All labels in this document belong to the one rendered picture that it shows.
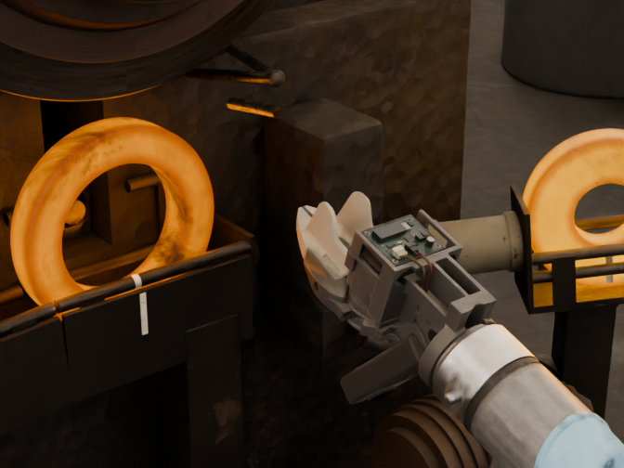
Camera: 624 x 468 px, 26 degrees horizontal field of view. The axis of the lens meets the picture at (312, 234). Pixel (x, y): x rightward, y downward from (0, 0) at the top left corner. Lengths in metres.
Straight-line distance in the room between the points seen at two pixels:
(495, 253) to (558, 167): 0.10
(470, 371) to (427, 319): 0.07
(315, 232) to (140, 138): 0.17
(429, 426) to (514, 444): 0.32
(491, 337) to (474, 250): 0.29
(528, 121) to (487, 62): 0.51
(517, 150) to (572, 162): 2.14
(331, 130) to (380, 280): 0.24
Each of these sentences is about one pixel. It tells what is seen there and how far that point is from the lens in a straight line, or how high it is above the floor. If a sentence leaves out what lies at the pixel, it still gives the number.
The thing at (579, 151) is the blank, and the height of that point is 0.77.
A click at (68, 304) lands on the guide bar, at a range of 1.14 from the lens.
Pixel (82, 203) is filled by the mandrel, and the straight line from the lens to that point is 1.25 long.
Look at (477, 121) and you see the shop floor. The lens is 3.62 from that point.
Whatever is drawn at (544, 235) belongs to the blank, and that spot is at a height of 0.69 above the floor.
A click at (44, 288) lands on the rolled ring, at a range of 1.14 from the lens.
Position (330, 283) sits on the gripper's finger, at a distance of 1.10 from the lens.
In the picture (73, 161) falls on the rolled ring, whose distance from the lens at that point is 1.11.
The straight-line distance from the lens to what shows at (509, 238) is 1.31.
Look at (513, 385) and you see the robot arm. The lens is 1.00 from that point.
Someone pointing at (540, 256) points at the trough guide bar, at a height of 0.67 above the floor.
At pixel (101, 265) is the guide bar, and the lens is 1.22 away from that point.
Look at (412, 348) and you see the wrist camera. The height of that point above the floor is 0.71.
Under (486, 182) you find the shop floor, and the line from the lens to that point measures 3.23.
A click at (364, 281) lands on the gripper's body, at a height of 0.75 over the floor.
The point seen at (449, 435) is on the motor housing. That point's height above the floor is 0.53.
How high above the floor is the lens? 1.24
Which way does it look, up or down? 25 degrees down
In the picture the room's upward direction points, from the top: straight up
